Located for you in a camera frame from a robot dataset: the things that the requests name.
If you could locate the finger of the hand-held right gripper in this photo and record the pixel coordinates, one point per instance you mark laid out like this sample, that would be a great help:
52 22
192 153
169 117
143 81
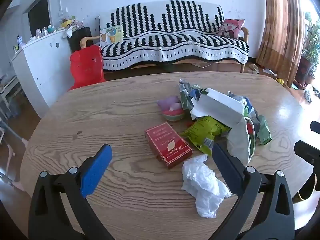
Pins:
315 126
308 152

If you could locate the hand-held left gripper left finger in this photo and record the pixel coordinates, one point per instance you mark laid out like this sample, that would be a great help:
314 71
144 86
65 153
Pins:
96 170

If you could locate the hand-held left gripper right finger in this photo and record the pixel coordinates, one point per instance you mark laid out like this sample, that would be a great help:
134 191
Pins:
226 165

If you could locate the grey-white paper pouch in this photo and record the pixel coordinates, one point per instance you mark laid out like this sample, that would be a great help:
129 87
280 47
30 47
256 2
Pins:
238 140

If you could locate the clear plastic bag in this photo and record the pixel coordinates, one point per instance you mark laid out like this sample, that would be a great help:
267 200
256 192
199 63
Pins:
202 182

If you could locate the yellow-green snack wrapper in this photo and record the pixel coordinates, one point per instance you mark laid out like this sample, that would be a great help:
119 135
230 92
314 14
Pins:
202 130

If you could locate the black gold-rimmed trash bin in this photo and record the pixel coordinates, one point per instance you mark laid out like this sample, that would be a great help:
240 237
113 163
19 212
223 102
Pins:
303 195

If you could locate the plain green packet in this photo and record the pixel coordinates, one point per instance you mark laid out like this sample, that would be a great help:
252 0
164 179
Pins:
264 132

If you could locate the white cardboard box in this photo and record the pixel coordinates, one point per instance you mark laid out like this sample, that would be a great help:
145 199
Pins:
217 105

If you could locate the red cigarette box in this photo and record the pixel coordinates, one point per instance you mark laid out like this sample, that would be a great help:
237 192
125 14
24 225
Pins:
167 145

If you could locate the grey-blue wrapper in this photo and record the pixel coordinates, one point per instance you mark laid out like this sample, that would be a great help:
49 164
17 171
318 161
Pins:
247 102

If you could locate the pink green paper cup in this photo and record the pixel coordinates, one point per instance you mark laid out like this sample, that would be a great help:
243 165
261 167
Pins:
173 115

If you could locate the green patterned packet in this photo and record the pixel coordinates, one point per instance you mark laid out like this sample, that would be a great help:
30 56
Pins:
185 95

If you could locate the purple jelly cup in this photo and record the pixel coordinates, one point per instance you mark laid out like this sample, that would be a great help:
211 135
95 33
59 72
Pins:
167 102

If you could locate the filled translucent plastic bag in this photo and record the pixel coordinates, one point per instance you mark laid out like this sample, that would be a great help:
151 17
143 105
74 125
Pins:
309 93

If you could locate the yellow toy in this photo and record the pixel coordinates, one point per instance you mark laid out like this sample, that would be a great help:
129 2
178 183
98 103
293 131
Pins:
280 81

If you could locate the white paper sheet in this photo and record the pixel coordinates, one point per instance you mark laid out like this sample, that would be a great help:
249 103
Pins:
268 71

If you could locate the potted plant red pot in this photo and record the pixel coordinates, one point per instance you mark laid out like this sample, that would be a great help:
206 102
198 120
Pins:
311 45

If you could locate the brown patterned curtain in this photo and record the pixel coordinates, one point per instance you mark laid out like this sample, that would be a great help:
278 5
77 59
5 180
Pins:
280 30

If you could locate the flat brown cardboard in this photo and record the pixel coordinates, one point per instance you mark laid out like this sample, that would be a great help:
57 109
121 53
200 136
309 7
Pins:
203 64

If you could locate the red bear-shaped chair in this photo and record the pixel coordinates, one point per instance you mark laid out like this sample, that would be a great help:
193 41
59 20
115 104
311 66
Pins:
85 67

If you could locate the white cabinet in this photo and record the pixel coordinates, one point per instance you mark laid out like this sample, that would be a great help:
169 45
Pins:
42 62

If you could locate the pink cartoon cushion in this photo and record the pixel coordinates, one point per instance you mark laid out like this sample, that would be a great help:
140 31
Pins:
231 28

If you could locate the black white striped blanket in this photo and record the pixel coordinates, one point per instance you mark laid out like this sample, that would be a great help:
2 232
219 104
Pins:
175 42

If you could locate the colourful picture book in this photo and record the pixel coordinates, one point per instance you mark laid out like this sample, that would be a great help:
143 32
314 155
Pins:
111 36

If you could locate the black box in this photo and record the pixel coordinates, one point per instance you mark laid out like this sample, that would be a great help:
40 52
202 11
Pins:
81 36

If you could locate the row of small figurines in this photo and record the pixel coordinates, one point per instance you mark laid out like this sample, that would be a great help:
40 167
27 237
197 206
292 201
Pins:
37 33

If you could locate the pile of toys and papers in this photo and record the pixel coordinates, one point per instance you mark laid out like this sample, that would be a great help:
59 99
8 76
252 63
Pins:
68 21

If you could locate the grey metal frame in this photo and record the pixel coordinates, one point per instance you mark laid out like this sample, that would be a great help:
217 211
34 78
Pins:
13 150

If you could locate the wooden frame sofa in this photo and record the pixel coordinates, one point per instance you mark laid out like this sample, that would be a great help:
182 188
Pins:
87 40

